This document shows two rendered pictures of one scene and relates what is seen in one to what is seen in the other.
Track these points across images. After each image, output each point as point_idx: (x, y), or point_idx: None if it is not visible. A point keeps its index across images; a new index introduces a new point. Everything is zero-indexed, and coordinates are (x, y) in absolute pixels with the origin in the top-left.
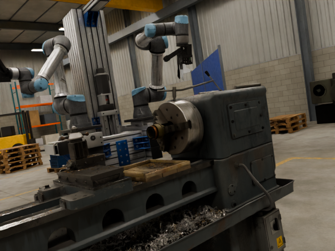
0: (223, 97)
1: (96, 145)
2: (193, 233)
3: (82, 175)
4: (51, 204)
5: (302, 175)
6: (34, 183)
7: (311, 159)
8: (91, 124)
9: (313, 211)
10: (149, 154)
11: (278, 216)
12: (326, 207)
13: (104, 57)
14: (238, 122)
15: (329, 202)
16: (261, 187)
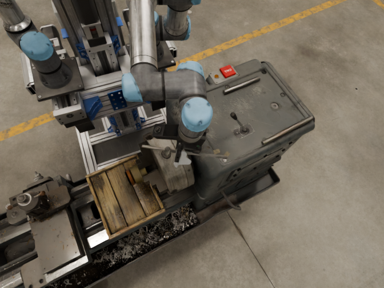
0: (231, 171)
1: (76, 120)
2: (150, 254)
3: (38, 255)
4: (20, 235)
5: (344, 44)
6: None
7: (378, 8)
8: (76, 51)
9: None
10: (150, 104)
11: None
12: (322, 124)
13: None
14: (242, 171)
15: (330, 118)
16: (235, 208)
